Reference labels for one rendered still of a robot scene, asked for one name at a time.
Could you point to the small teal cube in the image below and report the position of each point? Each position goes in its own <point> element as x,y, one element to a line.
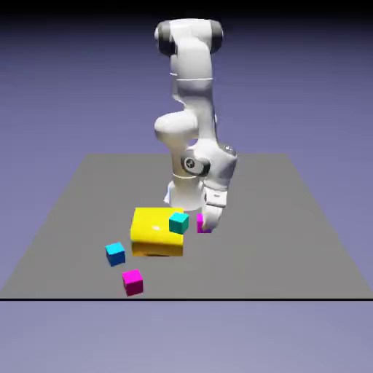
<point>178,223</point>

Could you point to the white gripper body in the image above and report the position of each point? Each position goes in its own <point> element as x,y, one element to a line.
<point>212,216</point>

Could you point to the small pink cube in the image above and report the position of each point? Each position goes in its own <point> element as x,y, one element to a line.
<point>133,282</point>

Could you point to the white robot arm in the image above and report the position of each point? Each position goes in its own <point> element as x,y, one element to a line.
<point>192,87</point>

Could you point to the small magenta cube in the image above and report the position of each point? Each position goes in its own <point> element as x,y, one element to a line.
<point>199,224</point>

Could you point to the small blue cube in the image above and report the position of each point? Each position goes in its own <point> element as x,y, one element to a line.
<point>115,254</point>

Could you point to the large yellow box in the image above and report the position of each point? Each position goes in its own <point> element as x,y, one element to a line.
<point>151,230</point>

